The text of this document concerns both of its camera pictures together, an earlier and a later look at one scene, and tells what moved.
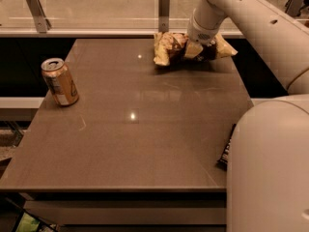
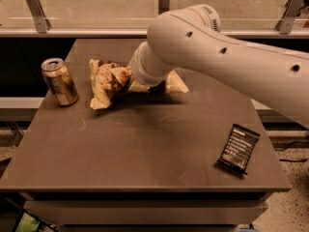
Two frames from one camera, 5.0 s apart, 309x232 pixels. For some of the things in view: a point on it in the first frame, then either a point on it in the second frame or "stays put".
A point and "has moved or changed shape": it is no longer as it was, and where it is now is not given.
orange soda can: x=59 y=81 stays put
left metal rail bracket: x=42 y=23 stays put
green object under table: x=28 y=223 stays put
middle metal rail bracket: x=163 y=11 stays put
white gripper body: x=200 y=33 to x=144 y=77
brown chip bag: x=170 y=49 has moved or changed shape
